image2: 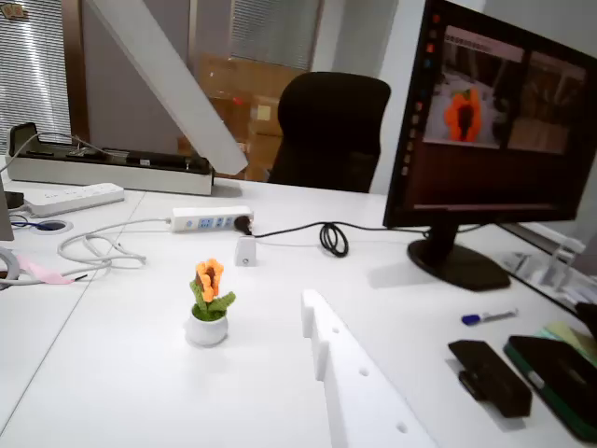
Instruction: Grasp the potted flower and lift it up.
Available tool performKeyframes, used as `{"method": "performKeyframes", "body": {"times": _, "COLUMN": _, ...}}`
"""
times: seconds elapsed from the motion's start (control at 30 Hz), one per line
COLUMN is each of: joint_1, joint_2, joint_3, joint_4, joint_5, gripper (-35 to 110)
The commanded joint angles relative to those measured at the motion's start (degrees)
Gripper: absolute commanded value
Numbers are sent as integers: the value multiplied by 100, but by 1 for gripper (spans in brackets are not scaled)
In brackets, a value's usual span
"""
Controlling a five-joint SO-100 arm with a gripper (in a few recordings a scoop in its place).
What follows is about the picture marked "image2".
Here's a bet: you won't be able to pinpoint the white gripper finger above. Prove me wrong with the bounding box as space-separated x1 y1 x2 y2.
300 288 438 448

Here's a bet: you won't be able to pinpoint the crochet sunflower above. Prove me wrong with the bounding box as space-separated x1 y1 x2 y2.
185 258 237 348

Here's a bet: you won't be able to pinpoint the black stapler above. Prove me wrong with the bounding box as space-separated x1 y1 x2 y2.
448 339 534 419

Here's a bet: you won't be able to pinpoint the blue capped marker pen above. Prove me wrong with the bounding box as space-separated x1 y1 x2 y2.
461 308 521 327

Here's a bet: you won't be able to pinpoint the small white adapter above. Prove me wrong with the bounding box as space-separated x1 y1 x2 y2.
234 236 257 268

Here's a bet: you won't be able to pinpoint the black phone green case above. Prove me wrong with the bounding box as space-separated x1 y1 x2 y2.
503 334 597 443

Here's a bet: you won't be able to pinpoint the pale green sticky notes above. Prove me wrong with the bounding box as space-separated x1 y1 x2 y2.
535 320 597 368

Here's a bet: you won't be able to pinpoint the clear acrylic stand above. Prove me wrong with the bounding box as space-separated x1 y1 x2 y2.
506 237 587 300

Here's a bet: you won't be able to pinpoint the white power strip blue sockets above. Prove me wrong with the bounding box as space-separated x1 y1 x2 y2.
171 205 256 233

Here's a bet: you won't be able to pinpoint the black computer monitor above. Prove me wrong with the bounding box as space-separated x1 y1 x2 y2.
382 0 597 293

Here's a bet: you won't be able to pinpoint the black office chair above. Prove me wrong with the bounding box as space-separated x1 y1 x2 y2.
268 71 392 194

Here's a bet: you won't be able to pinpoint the long black bar device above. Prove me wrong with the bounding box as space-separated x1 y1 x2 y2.
103 147 210 175

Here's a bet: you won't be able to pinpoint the pink ribbon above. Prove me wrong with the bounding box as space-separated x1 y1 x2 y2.
16 254 76 286

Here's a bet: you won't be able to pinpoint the round desk grommet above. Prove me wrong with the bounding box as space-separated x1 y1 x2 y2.
28 219 74 233

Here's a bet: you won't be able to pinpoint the plain white power strip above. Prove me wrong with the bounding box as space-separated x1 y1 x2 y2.
22 182 126 218

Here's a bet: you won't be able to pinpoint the white slanted beam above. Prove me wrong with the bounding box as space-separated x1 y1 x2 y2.
83 0 249 175

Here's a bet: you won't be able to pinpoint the window blinds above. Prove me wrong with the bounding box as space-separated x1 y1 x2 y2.
230 0 323 71
0 0 71 155

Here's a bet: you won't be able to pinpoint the grey tape roll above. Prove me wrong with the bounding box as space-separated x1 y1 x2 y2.
0 245 23 291

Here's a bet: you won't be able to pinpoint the grey monitor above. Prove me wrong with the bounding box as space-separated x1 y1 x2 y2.
0 176 16 243

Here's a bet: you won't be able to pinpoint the black dock device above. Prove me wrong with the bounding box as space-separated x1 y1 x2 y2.
8 121 38 158

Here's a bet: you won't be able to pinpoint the black cable with plug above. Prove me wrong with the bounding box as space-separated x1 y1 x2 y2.
234 215 433 259

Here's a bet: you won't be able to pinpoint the white power cord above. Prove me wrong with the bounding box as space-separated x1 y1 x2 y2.
57 217 174 273

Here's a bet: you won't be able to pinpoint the grey white cable tray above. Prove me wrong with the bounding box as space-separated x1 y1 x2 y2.
5 139 215 197

